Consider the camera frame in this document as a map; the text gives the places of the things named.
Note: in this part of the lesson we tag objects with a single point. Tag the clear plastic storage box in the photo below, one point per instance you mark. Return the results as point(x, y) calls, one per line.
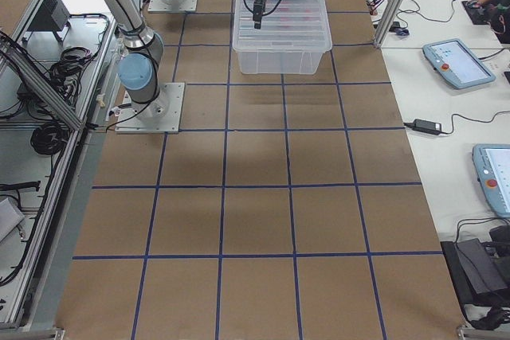
point(281, 62)

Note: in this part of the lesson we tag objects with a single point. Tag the blue teach pendant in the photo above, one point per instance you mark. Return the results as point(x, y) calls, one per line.
point(491, 162)
point(456, 64)

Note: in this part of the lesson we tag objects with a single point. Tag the black power adapter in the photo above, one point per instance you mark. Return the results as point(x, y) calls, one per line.
point(426, 126)

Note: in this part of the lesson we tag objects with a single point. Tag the clear plastic box lid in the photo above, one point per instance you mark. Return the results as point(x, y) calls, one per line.
point(293, 25)

